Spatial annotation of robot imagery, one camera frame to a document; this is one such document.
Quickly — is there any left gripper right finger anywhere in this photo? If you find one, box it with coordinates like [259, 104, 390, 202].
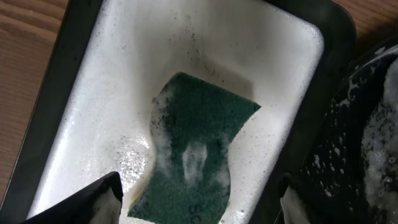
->
[274, 173, 310, 224]

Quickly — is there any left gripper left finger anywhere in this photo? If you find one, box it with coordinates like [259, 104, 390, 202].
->
[22, 171, 123, 224]

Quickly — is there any green yellow sponge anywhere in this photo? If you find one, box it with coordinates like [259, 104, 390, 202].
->
[127, 73, 259, 223]

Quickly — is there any black round tray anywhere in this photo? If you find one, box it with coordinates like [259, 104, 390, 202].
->
[288, 41, 397, 223]

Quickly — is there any black rectangular sponge tray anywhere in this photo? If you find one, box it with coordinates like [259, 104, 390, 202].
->
[1, 1, 356, 223]

